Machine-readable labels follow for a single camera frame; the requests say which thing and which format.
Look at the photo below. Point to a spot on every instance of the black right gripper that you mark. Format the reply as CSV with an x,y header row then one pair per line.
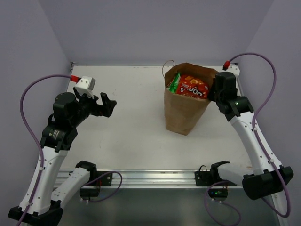
x,y
210,95

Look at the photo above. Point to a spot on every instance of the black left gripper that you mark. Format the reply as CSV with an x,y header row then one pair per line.
x,y
93,106

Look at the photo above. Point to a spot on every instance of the orange Doritos chip bag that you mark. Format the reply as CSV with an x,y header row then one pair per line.
x,y
192,87

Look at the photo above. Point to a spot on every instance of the brown paper bag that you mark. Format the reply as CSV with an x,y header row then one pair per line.
x,y
182,112

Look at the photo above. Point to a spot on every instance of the green white Chuba snack bag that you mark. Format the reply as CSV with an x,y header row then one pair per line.
x,y
173,85

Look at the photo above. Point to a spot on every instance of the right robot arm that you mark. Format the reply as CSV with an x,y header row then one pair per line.
x,y
267,174

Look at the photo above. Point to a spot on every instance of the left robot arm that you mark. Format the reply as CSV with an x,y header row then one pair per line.
x,y
43,205

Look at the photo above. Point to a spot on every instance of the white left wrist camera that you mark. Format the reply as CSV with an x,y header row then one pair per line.
x,y
85,86

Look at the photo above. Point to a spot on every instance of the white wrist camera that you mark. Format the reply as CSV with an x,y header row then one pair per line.
x,y
232,68
85,86

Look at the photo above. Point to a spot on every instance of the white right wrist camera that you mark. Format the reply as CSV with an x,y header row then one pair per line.
x,y
232,68

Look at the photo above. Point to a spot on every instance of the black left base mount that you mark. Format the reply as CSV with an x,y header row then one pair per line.
x,y
98,183

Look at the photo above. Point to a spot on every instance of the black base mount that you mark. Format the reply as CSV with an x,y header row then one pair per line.
x,y
98,183
203,178

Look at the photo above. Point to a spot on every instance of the aluminium mounting rail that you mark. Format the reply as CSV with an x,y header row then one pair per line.
x,y
153,179

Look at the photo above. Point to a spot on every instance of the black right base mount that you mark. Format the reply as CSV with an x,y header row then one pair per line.
x,y
203,178

